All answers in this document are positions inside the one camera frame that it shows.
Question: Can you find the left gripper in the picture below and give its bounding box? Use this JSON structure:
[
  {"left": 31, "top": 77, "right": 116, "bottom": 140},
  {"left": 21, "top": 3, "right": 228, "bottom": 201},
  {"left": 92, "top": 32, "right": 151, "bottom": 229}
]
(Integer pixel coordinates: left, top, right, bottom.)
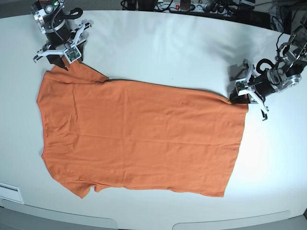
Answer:
[{"left": 227, "top": 59, "right": 269, "bottom": 121}]

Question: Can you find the white power strip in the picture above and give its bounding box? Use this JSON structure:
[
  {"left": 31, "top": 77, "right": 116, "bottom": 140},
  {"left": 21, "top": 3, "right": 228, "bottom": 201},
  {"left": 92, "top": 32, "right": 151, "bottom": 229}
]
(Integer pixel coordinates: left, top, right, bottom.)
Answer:
[{"left": 155, "top": 2, "right": 228, "bottom": 13}]

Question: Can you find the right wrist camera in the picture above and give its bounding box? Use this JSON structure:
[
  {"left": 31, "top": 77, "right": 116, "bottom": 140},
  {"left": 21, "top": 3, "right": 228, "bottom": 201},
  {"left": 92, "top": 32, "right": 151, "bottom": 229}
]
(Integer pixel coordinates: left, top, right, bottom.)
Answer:
[{"left": 64, "top": 46, "right": 82, "bottom": 64}]

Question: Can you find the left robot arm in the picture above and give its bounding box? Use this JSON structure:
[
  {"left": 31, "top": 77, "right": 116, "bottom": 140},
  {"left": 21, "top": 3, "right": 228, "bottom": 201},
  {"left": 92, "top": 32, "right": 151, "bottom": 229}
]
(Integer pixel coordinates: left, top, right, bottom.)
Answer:
[{"left": 229, "top": 19, "right": 307, "bottom": 120}]

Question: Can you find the orange T-shirt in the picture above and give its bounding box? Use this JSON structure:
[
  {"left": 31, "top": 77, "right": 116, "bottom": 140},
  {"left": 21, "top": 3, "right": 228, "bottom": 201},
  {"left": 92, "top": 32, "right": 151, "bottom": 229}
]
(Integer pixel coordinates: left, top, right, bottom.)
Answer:
[{"left": 37, "top": 63, "right": 248, "bottom": 198}]

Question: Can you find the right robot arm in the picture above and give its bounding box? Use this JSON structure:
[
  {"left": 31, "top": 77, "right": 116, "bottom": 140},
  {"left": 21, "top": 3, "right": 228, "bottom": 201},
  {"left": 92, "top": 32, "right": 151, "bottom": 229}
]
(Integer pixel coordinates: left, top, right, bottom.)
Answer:
[{"left": 31, "top": 0, "right": 92, "bottom": 70}]

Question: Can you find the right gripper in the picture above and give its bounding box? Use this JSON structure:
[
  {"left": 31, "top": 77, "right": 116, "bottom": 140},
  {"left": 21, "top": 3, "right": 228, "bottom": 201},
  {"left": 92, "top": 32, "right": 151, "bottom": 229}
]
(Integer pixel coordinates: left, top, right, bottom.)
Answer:
[{"left": 33, "top": 20, "right": 92, "bottom": 71}]

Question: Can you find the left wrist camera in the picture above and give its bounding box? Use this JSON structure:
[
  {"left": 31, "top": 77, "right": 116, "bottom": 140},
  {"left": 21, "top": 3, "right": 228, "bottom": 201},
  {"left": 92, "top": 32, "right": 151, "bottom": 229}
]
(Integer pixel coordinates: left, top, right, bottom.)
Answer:
[{"left": 235, "top": 80, "right": 248, "bottom": 96}]

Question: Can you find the white label sticker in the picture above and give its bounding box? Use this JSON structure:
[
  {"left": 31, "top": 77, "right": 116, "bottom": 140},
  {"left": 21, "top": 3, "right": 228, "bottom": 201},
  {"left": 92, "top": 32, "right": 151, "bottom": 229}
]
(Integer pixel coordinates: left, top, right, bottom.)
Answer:
[{"left": 0, "top": 183, "right": 24, "bottom": 204}]

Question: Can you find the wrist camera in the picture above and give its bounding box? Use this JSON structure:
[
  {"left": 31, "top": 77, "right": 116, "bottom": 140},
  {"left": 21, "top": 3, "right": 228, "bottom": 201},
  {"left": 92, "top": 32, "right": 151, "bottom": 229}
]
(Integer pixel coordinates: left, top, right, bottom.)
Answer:
[
  {"left": 64, "top": 46, "right": 82, "bottom": 64},
  {"left": 235, "top": 80, "right": 248, "bottom": 96}
]

